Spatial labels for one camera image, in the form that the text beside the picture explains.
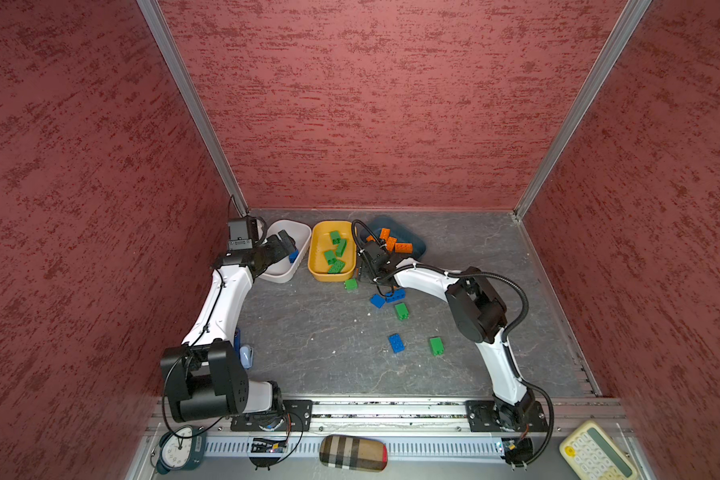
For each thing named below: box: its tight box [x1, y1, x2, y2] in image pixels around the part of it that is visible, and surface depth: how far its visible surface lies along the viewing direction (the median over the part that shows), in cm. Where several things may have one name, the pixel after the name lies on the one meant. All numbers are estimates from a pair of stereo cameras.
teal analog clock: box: [156, 425, 206, 474], surface depth 67 cm
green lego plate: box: [327, 258, 346, 274], surface depth 105 cm
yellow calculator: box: [559, 420, 639, 480], surface depth 69 cm
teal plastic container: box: [360, 216, 427, 260], surface depth 115 cm
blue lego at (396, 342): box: [388, 333, 405, 353], surface depth 87 cm
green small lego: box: [395, 302, 410, 321], surface depth 93 cm
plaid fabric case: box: [319, 435, 388, 472], surface depth 68 cm
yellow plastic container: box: [308, 221, 357, 282], surface depth 108 cm
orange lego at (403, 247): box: [395, 242, 413, 253], surface depth 109 cm
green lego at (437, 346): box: [429, 337, 445, 356], surface depth 86 cm
